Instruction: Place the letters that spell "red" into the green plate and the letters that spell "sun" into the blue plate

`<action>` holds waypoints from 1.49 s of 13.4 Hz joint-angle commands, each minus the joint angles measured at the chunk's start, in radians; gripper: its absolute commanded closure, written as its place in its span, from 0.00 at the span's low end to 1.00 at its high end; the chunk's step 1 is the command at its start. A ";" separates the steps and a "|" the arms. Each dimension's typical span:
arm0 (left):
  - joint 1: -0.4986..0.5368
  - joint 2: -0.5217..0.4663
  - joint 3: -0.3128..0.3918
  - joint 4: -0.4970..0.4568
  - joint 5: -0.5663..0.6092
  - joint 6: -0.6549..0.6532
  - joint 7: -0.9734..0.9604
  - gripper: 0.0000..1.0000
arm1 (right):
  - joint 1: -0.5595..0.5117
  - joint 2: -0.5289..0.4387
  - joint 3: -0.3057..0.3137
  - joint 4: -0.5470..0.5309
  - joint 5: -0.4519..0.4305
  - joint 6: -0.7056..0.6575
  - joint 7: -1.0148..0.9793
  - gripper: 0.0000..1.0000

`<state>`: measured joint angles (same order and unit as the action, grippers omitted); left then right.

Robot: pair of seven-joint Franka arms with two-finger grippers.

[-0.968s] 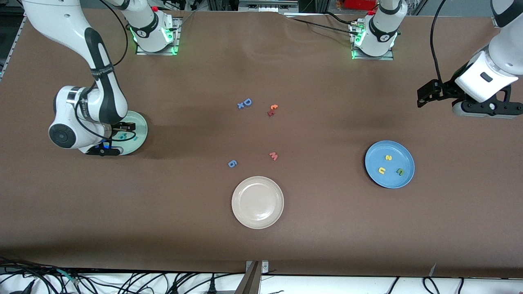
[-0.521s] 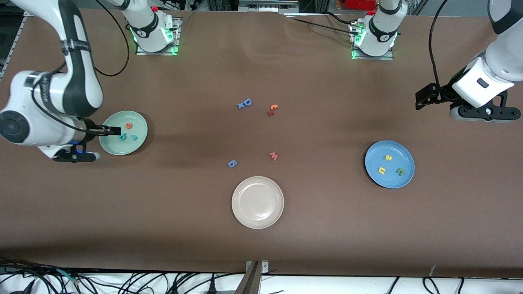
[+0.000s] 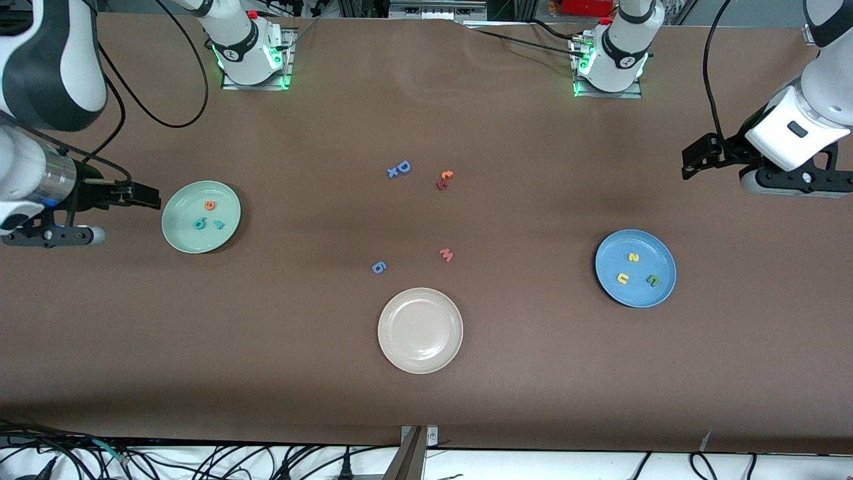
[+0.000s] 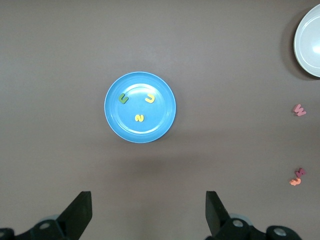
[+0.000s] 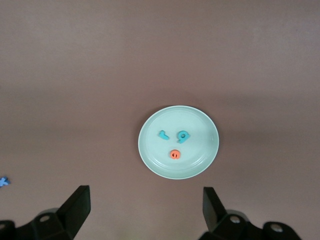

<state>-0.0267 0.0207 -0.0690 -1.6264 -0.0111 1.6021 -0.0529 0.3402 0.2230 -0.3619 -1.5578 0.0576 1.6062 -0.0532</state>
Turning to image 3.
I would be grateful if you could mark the red box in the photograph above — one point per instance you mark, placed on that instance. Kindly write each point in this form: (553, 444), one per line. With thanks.
(586, 6)

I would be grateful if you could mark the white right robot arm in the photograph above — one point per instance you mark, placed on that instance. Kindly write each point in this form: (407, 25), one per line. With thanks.
(248, 66)

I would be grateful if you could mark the white plate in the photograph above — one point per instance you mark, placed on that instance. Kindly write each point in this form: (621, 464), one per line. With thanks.
(420, 330)

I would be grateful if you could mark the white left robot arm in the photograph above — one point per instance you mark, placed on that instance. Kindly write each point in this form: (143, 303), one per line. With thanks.
(620, 73)

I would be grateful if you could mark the mint green plate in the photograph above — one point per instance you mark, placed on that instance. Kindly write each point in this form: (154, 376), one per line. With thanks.
(183, 240)

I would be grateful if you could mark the blue plate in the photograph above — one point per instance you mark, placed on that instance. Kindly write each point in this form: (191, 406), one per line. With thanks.
(640, 296)

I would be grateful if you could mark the brown table cover mat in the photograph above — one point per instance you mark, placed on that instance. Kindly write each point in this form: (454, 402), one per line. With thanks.
(533, 373)

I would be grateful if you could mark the aluminium frame profile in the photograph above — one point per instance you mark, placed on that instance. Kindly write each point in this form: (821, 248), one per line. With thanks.
(436, 8)

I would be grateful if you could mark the pink foam letter w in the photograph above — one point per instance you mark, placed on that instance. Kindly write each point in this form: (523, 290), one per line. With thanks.
(446, 255)

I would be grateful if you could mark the grey metal bracket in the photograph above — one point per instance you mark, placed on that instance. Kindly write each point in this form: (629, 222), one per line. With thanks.
(408, 456)

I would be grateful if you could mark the blue foam letter g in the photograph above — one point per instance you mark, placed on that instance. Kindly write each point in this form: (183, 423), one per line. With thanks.
(378, 268)

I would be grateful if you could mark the blue foam letter D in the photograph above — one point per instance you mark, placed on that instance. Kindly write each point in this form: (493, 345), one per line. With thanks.
(400, 167)

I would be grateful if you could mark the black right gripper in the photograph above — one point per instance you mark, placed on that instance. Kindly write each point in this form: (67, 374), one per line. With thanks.
(90, 191)

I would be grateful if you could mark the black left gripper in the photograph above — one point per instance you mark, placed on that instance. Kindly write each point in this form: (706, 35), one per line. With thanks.
(732, 145)

